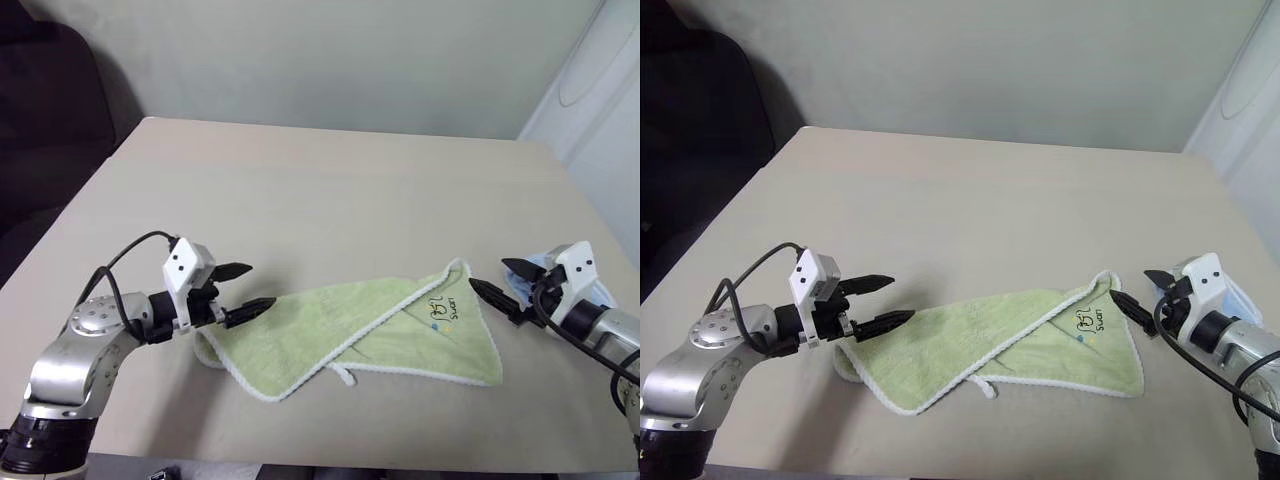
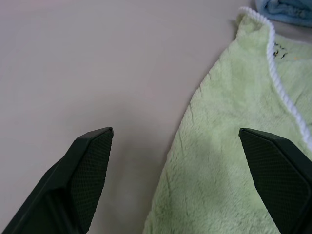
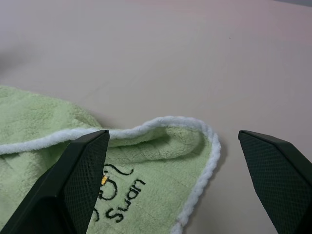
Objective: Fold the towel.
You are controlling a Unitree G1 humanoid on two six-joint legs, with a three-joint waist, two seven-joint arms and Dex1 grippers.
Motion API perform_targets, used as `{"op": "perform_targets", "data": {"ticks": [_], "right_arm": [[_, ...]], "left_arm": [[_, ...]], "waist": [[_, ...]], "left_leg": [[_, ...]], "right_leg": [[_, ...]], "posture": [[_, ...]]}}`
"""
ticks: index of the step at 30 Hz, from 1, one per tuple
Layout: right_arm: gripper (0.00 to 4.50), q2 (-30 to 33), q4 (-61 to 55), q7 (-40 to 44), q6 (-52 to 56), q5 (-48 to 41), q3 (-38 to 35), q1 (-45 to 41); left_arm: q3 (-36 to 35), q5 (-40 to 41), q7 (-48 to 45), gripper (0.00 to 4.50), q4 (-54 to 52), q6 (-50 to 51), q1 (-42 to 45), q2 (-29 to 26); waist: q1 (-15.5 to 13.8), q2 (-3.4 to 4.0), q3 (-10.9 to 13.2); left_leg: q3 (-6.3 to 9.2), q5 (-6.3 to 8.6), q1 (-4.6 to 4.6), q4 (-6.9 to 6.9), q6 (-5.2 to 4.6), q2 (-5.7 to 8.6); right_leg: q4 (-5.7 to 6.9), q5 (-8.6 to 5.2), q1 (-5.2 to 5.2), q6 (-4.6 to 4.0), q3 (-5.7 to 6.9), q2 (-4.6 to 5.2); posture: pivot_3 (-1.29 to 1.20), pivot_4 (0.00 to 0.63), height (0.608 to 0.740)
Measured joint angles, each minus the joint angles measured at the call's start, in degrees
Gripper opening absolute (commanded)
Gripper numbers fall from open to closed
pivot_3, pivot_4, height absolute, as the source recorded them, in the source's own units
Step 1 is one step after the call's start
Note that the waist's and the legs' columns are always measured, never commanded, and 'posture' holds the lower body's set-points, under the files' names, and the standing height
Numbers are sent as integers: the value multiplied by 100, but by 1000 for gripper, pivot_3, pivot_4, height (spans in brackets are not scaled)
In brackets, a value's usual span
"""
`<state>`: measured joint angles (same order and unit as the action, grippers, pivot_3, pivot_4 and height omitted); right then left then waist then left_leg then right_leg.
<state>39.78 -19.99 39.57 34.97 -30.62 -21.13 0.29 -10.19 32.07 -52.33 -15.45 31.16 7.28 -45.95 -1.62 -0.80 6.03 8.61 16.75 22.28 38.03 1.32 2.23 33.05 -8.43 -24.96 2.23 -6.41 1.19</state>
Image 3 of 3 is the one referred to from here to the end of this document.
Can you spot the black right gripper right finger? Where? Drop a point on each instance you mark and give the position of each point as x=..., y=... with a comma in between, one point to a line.
x=282, y=185

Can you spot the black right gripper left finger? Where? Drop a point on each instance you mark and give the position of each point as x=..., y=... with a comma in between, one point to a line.
x=58, y=190

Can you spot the green cloth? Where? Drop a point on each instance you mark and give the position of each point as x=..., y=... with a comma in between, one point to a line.
x=158, y=161

